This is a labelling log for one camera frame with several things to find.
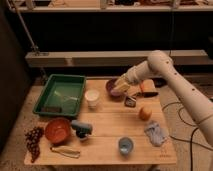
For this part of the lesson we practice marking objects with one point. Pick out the orange fruit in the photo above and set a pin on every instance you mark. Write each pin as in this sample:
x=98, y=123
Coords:
x=145, y=113

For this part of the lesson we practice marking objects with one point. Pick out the green plastic tray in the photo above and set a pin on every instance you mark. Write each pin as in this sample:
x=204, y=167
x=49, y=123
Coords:
x=64, y=91

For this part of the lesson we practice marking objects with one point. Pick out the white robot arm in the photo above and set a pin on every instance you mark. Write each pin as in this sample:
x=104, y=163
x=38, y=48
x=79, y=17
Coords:
x=196, y=103

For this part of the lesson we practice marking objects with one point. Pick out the metal pole stand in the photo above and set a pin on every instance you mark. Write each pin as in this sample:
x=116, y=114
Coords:
x=34, y=47

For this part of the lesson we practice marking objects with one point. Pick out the small black square container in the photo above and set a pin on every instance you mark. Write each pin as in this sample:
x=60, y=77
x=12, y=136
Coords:
x=130, y=102

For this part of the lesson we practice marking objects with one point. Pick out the blue cup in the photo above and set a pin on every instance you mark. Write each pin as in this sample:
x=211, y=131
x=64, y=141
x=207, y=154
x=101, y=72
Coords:
x=125, y=145

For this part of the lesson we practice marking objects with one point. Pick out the white paper cup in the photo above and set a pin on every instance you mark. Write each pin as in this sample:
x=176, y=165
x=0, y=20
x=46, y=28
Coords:
x=92, y=97

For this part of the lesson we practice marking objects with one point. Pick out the wooden shelf beam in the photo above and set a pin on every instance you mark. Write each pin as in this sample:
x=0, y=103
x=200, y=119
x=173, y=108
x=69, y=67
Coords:
x=111, y=58

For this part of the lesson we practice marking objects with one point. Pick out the light blue cloth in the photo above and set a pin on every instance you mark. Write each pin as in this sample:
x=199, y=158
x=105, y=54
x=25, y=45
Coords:
x=157, y=136

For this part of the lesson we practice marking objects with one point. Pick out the black handled knife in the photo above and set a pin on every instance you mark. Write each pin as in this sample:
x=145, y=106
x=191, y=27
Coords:
x=145, y=94

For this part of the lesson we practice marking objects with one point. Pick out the orange bowl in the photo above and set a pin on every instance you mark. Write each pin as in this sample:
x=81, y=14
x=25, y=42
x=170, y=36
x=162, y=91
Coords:
x=58, y=130

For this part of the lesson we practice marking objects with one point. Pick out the purple bowl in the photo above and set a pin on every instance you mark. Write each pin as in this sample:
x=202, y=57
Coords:
x=109, y=86

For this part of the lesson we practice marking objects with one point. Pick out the orange carrot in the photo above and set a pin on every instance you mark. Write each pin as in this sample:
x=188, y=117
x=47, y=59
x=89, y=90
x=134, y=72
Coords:
x=142, y=86

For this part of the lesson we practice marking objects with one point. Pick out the bunch of dark grapes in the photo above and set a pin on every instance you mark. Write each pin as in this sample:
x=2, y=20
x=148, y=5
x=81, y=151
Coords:
x=32, y=138

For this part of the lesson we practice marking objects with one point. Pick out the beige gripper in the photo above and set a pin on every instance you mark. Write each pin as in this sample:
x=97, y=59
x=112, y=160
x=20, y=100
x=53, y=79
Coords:
x=121, y=85

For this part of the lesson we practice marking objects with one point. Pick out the dark sponge in tray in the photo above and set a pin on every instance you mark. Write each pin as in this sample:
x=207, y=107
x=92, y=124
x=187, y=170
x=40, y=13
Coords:
x=51, y=109

